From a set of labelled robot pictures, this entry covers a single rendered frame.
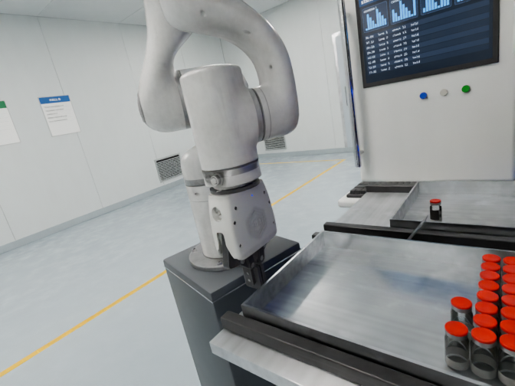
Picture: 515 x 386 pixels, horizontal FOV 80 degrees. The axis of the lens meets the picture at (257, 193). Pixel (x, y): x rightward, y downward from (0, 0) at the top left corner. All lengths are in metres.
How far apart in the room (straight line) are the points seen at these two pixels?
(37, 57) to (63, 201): 2.04
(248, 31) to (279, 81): 0.07
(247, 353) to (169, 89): 0.47
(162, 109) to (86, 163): 4.93
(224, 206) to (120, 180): 5.36
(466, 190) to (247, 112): 0.63
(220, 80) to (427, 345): 0.40
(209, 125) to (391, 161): 0.97
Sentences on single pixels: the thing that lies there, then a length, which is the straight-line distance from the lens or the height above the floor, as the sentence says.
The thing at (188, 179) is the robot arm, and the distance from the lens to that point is 0.68.
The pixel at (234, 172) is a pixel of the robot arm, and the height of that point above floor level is 1.10.
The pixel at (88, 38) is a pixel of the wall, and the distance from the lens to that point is 6.00.
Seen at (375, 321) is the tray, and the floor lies 0.88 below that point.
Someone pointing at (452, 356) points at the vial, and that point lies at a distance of 0.41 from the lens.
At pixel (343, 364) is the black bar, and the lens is 0.39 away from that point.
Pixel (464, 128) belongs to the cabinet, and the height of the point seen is 0.99.
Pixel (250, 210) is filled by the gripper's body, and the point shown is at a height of 1.04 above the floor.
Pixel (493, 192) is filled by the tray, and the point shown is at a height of 0.89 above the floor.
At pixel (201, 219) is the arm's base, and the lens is 0.70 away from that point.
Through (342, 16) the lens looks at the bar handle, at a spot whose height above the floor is 1.42.
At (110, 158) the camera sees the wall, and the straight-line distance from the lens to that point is 5.70.
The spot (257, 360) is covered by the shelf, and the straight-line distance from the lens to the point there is 0.44.
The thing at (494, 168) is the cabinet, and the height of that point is 0.85.
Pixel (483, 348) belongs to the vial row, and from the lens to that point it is 0.40.
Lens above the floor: 1.18
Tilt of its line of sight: 15 degrees down
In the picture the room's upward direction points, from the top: 11 degrees counter-clockwise
